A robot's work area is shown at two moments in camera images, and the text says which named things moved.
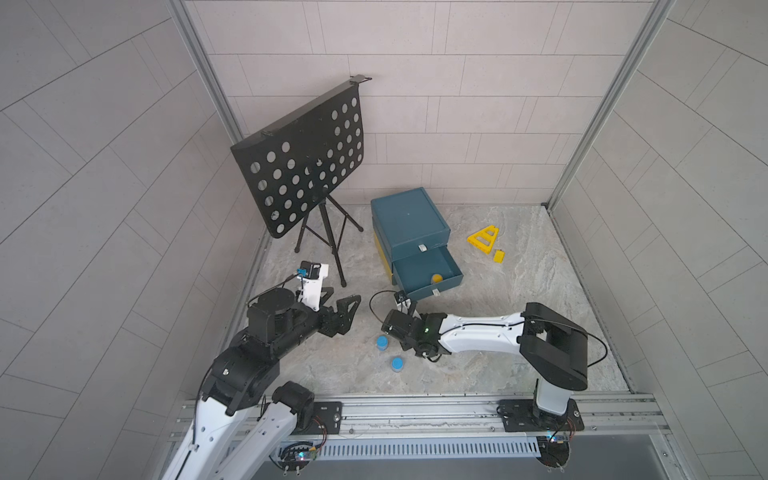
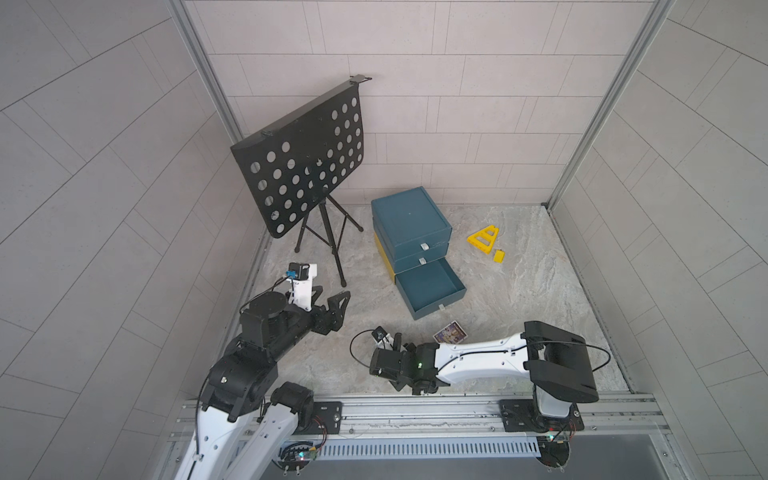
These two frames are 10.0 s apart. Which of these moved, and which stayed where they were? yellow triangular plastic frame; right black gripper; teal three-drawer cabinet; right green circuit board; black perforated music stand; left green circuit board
Moved: right black gripper; teal three-drawer cabinet
Stayed: yellow triangular plastic frame; black perforated music stand; left green circuit board; right green circuit board
